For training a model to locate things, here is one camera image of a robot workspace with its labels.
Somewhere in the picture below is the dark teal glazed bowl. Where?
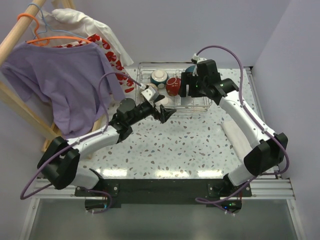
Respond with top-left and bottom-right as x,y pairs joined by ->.
185,65 -> 197,76

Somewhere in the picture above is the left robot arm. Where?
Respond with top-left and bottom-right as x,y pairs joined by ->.
37,94 -> 176,196

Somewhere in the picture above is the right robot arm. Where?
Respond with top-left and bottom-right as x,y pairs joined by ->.
179,57 -> 288,197

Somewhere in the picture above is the wooden clothes rack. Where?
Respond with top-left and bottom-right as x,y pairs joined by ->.
0,0 -> 103,160

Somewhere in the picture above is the small white bowl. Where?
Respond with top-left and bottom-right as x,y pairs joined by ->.
159,96 -> 174,106

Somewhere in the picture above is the beige ceramic bowl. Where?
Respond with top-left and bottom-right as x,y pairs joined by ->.
149,83 -> 158,90

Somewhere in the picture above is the teal white patterned bowl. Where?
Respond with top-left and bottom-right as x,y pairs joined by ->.
150,69 -> 169,89

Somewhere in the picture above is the red floral white cloth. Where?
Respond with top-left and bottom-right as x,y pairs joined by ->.
51,33 -> 137,94

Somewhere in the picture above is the folded white towel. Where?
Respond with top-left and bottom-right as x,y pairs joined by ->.
222,120 -> 252,162

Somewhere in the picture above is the purple t-shirt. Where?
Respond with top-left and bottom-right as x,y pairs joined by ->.
0,41 -> 126,137

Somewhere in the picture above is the orange clothes hanger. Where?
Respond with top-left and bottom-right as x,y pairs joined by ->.
17,13 -> 91,46

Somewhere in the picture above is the white cloth garment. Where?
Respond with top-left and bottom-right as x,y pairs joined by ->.
44,8 -> 134,66

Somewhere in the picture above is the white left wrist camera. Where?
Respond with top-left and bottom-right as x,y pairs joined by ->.
141,86 -> 158,102

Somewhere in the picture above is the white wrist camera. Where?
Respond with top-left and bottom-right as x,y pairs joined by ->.
191,53 -> 207,65
141,86 -> 158,102

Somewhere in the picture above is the metal wire dish rack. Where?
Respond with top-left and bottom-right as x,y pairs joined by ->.
137,61 -> 212,114

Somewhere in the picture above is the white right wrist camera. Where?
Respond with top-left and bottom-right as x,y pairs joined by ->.
191,53 -> 207,65

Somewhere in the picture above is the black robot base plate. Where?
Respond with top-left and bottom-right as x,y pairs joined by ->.
74,178 -> 238,210

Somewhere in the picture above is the aluminium frame rail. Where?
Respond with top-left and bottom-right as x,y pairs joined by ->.
32,179 -> 76,199

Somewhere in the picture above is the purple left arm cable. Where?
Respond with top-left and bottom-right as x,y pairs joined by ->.
20,72 -> 148,201

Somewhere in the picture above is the blue wire hanger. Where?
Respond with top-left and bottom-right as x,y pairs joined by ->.
28,3 -> 83,38

